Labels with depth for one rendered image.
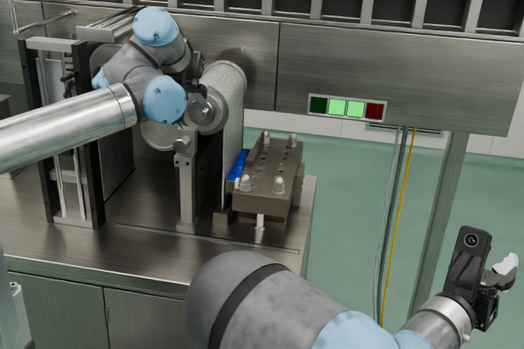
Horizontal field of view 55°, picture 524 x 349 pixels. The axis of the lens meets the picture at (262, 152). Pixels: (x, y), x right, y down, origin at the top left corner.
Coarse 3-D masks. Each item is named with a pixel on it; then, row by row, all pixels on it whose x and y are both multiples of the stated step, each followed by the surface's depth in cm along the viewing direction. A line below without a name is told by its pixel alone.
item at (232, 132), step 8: (240, 104) 159; (240, 112) 161; (232, 120) 150; (240, 120) 162; (224, 128) 141; (232, 128) 152; (240, 128) 164; (224, 136) 142; (232, 136) 153; (240, 136) 166; (224, 144) 143; (232, 144) 155; (240, 144) 167; (224, 152) 144; (232, 152) 156; (224, 160) 146; (232, 160) 158; (224, 168) 147; (224, 176) 148; (224, 184) 149
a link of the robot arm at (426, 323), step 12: (420, 312) 74; (432, 312) 73; (408, 324) 72; (420, 324) 71; (432, 324) 71; (444, 324) 71; (396, 336) 70; (408, 336) 69; (420, 336) 68; (432, 336) 69; (444, 336) 70; (456, 336) 71; (408, 348) 67; (420, 348) 67; (432, 348) 67; (444, 348) 69; (456, 348) 71
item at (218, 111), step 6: (192, 96) 137; (210, 96) 136; (186, 102) 138; (210, 102) 136; (216, 102) 136; (186, 108) 138; (216, 108) 137; (186, 114) 139; (216, 114) 138; (222, 114) 139; (186, 120) 140; (216, 120) 138; (192, 126) 140; (198, 126) 140; (204, 126) 140; (210, 126) 139; (216, 126) 139
